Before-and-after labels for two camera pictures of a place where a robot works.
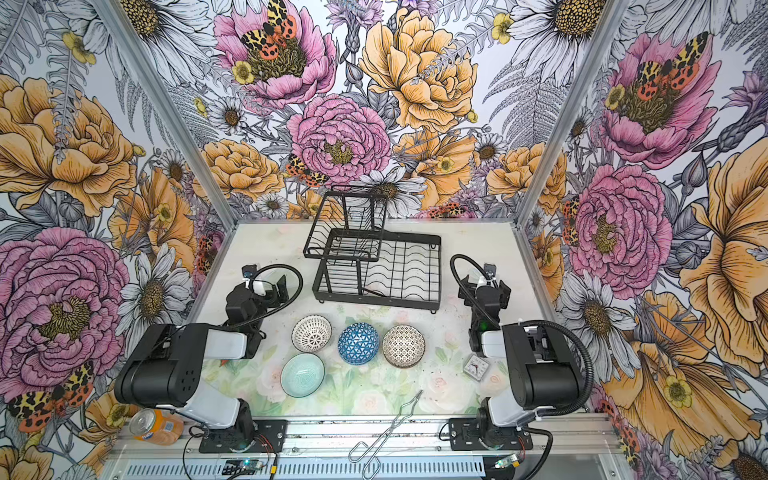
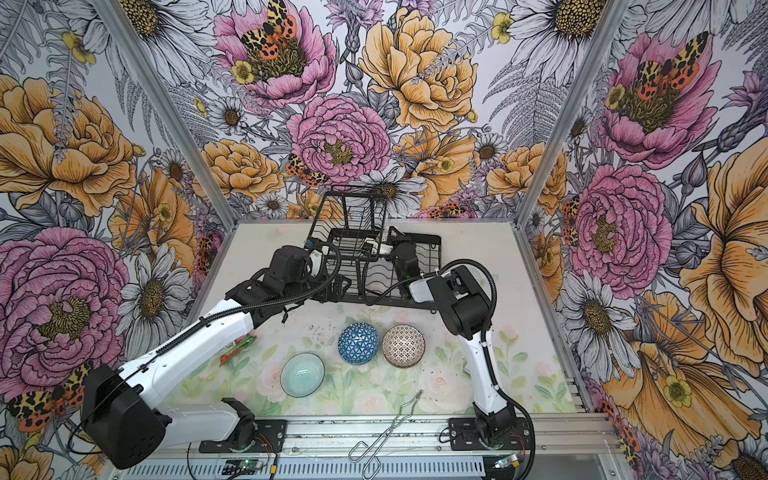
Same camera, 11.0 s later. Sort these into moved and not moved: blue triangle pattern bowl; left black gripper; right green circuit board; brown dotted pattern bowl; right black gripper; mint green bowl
Moved: right black gripper; left black gripper
Not moved: brown dotted pattern bowl; right green circuit board; mint green bowl; blue triangle pattern bowl
